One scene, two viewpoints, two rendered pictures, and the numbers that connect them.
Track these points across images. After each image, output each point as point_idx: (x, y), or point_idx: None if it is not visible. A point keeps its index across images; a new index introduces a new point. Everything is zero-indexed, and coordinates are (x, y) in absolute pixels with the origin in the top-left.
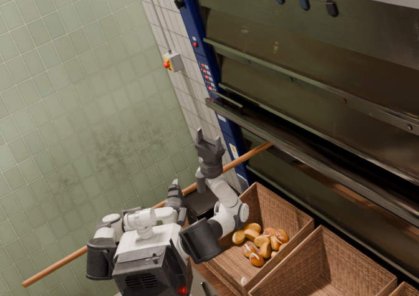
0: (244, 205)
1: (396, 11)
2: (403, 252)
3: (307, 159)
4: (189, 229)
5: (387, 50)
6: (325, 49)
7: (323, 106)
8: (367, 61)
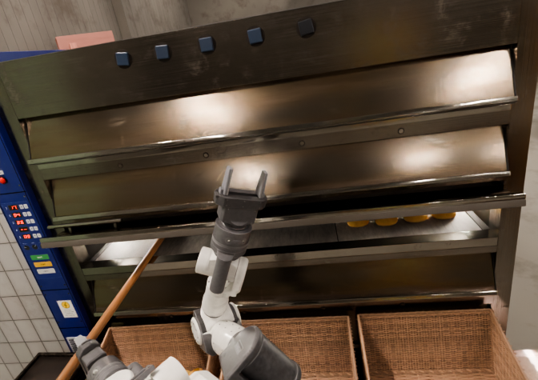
0: (233, 303)
1: None
2: (356, 285)
3: (268, 222)
4: (253, 354)
5: (388, 49)
6: (274, 93)
7: (256, 169)
8: (343, 81)
